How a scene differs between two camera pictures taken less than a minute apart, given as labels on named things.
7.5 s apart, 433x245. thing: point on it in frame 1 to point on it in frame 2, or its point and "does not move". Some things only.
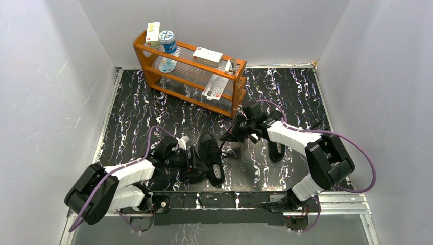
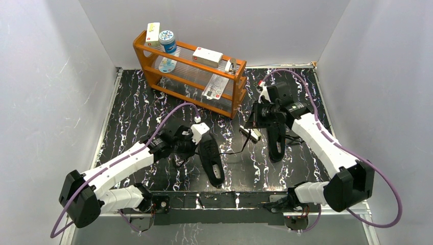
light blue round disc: [167, 65] does not move
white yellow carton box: [152, 35] does not move
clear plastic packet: [215, 87] does not move
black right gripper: [238, 137] to [254, 121]
